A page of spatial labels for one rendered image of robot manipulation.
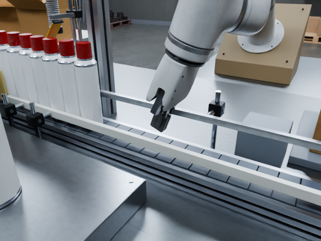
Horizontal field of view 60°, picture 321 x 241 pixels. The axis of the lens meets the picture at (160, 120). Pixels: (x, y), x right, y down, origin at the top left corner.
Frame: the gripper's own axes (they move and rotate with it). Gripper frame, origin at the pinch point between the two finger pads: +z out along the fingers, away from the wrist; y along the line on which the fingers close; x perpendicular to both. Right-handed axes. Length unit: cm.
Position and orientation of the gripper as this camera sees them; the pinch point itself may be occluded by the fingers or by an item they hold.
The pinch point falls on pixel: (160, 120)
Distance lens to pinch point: 58.0
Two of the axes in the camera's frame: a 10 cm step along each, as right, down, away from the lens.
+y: -5.2, 3.8, -7.7
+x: 8.0, 5.2, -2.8
